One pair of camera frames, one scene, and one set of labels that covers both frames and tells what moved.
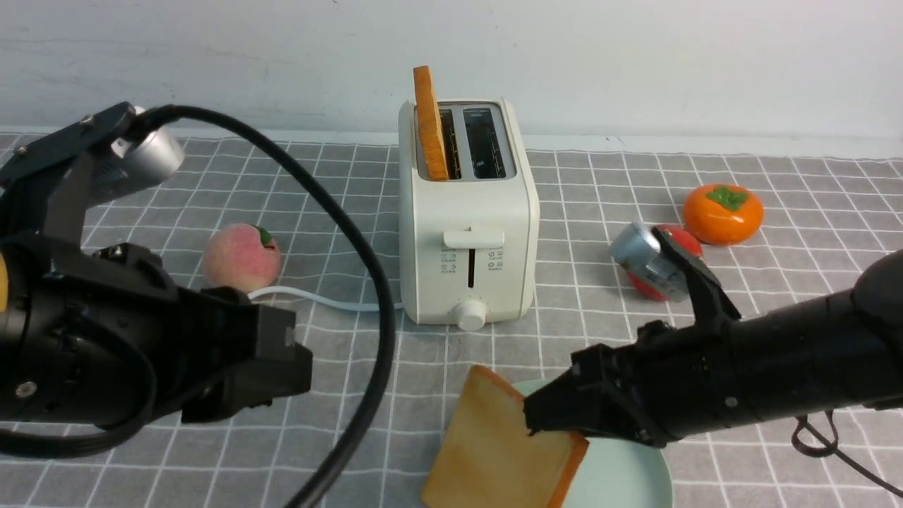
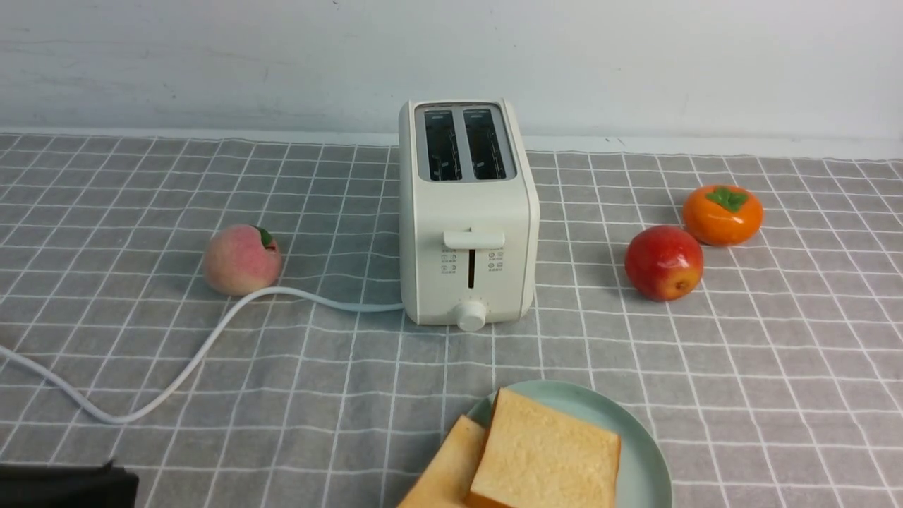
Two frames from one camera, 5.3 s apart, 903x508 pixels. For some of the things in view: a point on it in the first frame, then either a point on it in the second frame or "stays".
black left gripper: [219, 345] → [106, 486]
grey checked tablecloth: [780, 231] stays
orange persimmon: [720, 214] stays
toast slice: [434, 148] → [447, 481]
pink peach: [242, 256] stays
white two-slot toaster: [469, 246] stays
